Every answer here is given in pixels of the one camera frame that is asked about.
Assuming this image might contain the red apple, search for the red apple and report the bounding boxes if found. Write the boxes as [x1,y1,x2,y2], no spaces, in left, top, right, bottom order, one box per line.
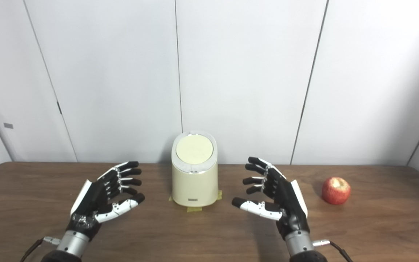
[322,177,351,205]

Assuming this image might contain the cream-colored bin body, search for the cream-colored bin body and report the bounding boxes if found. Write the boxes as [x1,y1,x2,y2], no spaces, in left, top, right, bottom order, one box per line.
[171,130,219,207]

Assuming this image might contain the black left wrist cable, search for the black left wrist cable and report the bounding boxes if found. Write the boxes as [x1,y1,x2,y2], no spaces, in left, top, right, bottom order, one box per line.
[20,237,61,262]

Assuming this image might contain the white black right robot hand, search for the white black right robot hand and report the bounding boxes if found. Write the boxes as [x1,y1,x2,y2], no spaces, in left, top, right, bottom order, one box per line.
[231,156,310,241]

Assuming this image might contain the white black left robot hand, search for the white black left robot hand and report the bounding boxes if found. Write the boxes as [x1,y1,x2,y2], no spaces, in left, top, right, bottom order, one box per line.
[66,161,145,241]

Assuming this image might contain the cream round bin lid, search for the cream round bin lid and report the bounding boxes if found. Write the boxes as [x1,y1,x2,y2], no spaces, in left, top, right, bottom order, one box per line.
[176,134,214,165]

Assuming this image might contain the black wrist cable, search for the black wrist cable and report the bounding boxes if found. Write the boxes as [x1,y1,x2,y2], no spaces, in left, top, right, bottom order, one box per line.
[312,239,354,262]
[20,237,61,262]

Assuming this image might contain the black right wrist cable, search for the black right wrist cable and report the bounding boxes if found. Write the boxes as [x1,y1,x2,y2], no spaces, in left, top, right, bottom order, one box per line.
[312,239,354,262]

